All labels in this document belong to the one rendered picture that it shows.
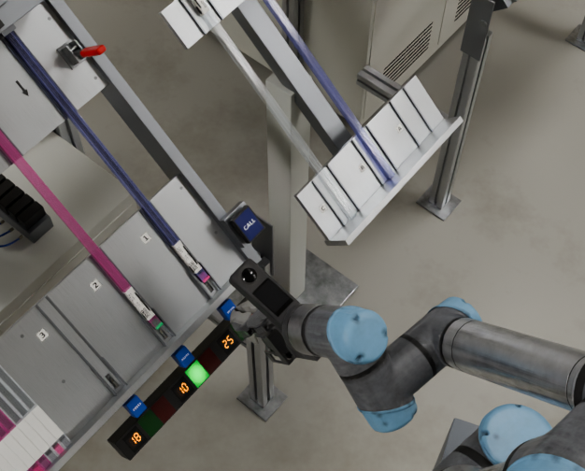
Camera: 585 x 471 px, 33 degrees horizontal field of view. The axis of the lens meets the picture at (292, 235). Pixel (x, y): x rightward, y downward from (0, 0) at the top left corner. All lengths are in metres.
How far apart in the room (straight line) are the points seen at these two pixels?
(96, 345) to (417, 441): 0.98
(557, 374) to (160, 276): 0.66
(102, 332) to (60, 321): 0.07
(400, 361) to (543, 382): 0.24
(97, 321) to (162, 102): 1.33
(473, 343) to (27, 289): 0.83
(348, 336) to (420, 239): 1.24
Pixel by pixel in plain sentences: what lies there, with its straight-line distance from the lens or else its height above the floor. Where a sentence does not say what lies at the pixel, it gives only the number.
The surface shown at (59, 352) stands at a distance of 1.52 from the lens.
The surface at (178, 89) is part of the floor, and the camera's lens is 2.81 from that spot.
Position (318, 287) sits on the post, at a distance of 2.43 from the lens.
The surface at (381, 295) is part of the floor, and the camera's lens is 2.44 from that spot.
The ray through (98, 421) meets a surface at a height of 0.73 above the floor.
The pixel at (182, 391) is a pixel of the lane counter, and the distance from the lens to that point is 1.62.
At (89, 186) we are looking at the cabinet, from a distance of 1.88.
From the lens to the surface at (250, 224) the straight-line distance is 1.60.
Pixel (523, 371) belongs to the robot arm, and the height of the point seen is 1.02.
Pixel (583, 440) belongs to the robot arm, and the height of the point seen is 1.18.
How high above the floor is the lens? 2.15
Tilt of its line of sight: 59 degrees down
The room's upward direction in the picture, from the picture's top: 1 degrees clockwise
